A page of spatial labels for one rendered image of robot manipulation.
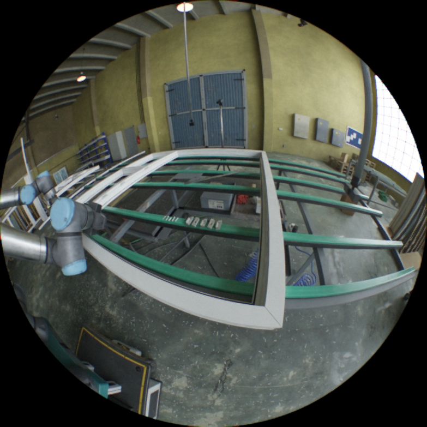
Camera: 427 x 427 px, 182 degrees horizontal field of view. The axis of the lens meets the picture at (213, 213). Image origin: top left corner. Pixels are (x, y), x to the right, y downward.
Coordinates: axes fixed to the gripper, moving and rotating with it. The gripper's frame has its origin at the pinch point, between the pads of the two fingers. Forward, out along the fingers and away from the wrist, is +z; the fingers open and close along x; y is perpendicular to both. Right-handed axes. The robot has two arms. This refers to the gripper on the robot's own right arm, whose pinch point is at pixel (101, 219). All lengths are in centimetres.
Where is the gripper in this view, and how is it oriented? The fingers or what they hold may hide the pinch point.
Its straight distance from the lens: 72.5
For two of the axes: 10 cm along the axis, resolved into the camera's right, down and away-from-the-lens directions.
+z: -3.9, 1.0, 9.1
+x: -1.8, 9.7, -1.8
